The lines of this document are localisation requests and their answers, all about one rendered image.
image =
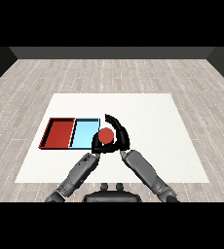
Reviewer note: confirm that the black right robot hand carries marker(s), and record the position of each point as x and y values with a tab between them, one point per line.
123	137

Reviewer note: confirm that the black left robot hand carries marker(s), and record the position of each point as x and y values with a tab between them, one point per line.
94	143

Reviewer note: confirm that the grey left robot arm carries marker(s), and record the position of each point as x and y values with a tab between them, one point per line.
80	173

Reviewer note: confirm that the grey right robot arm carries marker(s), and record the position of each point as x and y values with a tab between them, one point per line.
144	171

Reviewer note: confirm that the red can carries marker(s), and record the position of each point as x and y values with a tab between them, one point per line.
106	136

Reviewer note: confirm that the light blue open box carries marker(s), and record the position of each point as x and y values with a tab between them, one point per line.
84	133

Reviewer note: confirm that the red open box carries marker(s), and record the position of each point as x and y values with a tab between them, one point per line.
58	133

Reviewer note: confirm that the dark grey robot body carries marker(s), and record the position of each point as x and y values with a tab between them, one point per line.
112	196

